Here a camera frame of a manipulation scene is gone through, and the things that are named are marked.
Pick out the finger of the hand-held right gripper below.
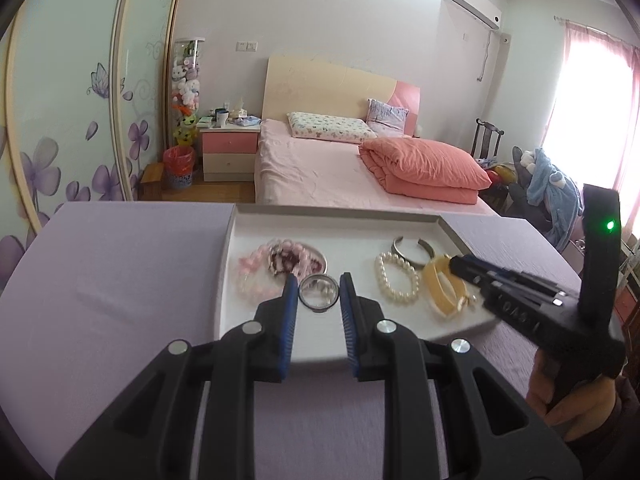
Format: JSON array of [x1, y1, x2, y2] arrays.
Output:
[[462, 254, 567, 306], [448, 257, 502, 304]]

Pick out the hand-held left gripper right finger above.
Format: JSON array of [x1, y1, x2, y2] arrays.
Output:
[[339, 272, 583, 480]]

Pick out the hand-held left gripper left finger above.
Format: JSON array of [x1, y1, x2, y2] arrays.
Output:
[[55, 274, 299, 480]]

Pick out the silver ring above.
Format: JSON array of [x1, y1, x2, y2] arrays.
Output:
[[298, 275, 341, 314]]

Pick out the white pearl bracelet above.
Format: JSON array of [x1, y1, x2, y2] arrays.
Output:
[[375, 251, 421, 306]]

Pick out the dark red bead bracelet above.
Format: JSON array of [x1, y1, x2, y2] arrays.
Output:
[[269, 244, 313, 275]]

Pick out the pink bead bracelet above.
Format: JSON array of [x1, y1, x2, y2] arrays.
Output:
[[237, 242, 288, 306]]

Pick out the grey cardboard tray box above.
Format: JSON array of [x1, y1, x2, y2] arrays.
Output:
[[214, 203, 501, 365]]

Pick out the person's right forearm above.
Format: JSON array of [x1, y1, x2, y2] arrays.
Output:
[[570, 377, 640, 480]]

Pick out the person's right hand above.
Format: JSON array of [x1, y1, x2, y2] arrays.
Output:
[[525, 348, 619, 444]]

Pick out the blue plush garment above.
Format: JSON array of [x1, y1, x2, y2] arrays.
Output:
[[520, 147, 586, 251]]

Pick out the folded pink quilt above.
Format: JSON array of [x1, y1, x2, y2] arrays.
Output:
[[357, 136, 493, 205]]

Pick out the dark wooden chair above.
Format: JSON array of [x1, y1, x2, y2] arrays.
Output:
[[470, 119, 505, 161]]

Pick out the pink bed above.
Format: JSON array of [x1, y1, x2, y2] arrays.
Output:
[[254, 119, 501, 216]]

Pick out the lilac printed pillow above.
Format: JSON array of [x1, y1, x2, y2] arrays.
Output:
[[366, 98, 408, 136]]

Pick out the pink and cream nightstand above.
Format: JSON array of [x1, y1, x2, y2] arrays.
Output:
[[199, 125, 262, 183]]

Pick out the red waste basket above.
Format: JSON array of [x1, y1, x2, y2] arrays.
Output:
[[164, 146, 196, 190]]

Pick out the patterned white pillow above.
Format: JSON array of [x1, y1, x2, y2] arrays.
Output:
[[287, 111, 378, 143]]

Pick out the small wooden stool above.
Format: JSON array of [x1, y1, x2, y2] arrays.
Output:
[[140, 162, 166, 201]]

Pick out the pink curtain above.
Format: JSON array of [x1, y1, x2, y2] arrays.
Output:
[[542, 22, 640, 221]]

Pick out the cream and pink headboard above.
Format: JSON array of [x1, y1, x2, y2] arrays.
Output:
[[261, 55, 422, 138]]

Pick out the clear tube of plush toys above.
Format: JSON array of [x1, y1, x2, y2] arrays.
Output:
[[170, 37, 206, 148]]

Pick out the white air conditioner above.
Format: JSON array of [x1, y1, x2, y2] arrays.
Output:
[[442, 0, 503, 31]]

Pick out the flower print wardrobe doors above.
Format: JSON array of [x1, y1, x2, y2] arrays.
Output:
[[0, 0, 201, 286]]

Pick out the engraved silver cuff bracelet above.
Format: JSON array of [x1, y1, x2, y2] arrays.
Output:
[[391, 236, 437, 267]]

